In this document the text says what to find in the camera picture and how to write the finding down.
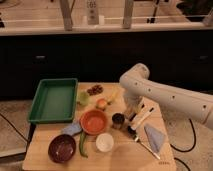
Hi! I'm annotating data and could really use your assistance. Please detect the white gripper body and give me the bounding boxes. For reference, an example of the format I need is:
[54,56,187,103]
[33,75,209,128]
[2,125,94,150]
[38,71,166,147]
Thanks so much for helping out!
[123,91,143,115]

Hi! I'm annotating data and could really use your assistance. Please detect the white eraser bar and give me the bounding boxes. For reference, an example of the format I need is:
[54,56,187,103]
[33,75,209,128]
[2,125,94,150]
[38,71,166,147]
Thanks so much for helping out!
[130,108,154,130]

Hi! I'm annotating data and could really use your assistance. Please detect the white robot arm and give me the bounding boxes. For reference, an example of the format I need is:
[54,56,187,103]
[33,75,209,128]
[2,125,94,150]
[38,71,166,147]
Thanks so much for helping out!
[119,63,213,130]

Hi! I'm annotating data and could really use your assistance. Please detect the small dark metal cup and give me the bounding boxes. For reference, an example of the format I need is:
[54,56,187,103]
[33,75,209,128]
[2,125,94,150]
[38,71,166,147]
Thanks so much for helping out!
[112,113,125,129]

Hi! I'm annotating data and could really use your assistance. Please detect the white paper cup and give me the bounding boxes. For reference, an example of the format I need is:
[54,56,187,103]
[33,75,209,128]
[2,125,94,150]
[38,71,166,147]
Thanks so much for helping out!
[96,133,114,152]

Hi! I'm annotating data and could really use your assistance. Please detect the metal spoon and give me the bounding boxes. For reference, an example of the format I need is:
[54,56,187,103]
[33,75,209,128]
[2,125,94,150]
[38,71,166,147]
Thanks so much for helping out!
[127,126,161,160]

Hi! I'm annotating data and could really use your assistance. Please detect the peach fruit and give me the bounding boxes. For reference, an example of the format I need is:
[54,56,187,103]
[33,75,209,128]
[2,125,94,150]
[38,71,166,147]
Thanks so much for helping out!
[96,99,107,110]

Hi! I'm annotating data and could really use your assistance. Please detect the blue folded cloth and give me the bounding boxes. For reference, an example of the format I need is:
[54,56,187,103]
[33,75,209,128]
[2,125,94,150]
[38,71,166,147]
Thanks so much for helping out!
[144,124,166,153]

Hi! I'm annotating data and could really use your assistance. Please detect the brown grapes bunch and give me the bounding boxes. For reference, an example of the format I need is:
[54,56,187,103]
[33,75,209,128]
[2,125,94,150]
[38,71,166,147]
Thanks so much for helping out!
[87,85,103,96]

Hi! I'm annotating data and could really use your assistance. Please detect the orange bowl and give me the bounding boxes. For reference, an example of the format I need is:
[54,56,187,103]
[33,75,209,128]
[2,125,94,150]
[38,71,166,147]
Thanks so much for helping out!
[80,109,108,135]

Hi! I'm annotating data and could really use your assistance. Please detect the green leafy vegetable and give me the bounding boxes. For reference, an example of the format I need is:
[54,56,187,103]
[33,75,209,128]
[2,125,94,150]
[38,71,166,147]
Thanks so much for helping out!
[77,91,90,106]

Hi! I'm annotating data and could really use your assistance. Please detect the green chili pepper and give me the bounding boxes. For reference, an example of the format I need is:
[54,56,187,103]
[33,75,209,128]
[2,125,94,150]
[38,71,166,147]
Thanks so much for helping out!
[79,131,88,158]

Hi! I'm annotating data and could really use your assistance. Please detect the blue sponge cloth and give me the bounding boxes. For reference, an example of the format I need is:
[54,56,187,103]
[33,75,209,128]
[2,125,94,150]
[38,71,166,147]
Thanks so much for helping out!
[62,122,82,136]

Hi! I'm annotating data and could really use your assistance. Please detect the green plastic tray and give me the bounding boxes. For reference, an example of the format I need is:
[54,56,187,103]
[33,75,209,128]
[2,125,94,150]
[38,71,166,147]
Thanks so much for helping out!
[28,78,78,124]

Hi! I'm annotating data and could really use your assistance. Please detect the dark purple bowl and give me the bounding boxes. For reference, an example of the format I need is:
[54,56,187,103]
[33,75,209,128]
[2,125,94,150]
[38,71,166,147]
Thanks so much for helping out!
[48,134,76,163]

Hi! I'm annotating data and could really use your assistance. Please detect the white remote on shelf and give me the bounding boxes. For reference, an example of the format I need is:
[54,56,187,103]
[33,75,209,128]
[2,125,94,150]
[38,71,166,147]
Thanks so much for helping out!
[86,0,99,25]

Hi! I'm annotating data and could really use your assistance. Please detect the black cable right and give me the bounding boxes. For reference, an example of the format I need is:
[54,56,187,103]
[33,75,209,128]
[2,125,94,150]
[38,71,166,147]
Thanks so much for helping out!
[169,118,198,154]

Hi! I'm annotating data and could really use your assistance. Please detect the black cable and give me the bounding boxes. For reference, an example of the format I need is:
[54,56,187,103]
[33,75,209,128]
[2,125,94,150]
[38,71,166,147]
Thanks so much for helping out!
[169,118,198,154]
[0,113,30,144]

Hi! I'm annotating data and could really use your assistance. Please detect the black cable left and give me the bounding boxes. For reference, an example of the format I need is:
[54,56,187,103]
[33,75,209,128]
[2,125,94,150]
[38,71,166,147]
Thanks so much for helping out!
[0,113,30,144]

